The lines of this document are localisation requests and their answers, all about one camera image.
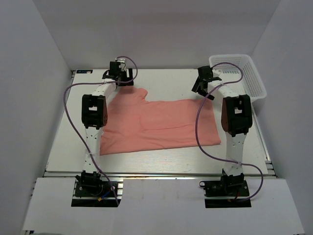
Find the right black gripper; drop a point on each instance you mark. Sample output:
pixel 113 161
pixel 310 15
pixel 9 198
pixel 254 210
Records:
pixel 202 83

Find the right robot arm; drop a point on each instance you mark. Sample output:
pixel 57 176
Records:
pixel 236 117

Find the blue table label sticker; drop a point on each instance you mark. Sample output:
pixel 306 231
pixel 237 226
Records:
pixel 84 71

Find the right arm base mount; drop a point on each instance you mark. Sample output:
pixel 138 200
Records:
pixel 227 192

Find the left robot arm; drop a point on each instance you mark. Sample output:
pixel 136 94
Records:
pixel 95 113

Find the pink t shirt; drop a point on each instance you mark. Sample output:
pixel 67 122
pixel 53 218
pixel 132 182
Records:
pixel 135 124

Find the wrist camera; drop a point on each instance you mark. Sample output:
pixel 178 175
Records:
pixel 122 63
pixel 216 74

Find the white plastic basket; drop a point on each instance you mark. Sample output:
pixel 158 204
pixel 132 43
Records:
pixel 232 67

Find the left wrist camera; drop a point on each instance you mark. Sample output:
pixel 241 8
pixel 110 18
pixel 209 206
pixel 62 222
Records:
pixel 122 63

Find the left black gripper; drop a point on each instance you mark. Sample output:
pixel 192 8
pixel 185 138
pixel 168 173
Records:
pixel 124 80

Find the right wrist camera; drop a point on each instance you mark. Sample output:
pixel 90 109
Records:
pixel 216 74

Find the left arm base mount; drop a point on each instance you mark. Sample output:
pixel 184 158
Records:
pixel 92 191

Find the aluminium table edge rail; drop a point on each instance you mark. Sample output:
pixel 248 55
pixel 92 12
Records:
pixel 123 175

